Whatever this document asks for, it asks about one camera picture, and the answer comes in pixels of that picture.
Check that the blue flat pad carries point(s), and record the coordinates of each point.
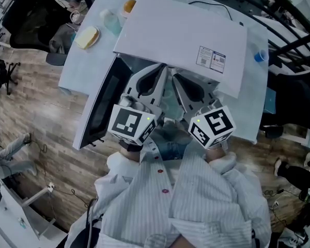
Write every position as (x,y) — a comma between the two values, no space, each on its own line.
(270,101)

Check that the black office chair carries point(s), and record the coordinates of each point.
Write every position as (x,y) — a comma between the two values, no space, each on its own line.
(31,22)
(294,97)
(0,74)

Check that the white side desk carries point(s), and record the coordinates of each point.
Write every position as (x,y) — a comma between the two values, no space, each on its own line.
(5,216)

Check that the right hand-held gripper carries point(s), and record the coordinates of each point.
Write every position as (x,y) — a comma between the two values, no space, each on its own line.
(217,123)

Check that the person's right forearm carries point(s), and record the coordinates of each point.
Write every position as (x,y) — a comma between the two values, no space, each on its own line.
(222,161)

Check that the pale mug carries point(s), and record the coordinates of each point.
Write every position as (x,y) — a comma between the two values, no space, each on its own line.
(75,17)

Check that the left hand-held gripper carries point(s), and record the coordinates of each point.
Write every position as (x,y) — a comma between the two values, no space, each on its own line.
(126,123)

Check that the glass turntable with flower pattern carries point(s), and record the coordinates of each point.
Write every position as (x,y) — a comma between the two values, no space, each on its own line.
(173,106)

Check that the grey bag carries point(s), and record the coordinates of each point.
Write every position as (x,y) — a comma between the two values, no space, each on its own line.
(60,40)

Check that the yellow bread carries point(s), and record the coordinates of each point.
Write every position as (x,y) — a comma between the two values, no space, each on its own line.
(85,38)

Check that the clear plastic bottle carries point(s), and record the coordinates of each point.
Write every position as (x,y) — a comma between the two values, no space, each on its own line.
(111,22)

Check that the pink plate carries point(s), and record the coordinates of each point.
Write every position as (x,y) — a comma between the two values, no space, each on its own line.
(96,38)
(124,14)

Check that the person's left forearm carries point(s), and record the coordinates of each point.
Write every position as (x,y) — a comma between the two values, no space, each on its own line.
(124,164)

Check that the blue plastic cup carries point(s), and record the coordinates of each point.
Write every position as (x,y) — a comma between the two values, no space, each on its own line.
(261,56)

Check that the orange fruit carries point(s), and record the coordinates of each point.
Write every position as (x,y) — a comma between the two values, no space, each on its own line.
(130,5)

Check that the white microwave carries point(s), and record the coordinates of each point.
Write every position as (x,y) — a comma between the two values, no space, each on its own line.
(183,30)

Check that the black wristband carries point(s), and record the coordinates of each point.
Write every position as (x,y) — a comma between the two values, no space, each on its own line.
(129,146)

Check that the white power strip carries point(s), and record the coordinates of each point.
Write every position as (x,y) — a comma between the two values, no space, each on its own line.
(50,187)

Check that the person's striped shirt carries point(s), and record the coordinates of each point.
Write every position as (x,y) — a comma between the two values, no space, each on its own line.
(196,203)

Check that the person's legs in jeans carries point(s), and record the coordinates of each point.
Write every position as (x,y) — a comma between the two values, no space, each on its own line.
(170,148)

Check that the black metal railing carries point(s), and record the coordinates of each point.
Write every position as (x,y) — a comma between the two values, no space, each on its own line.
(286,17)

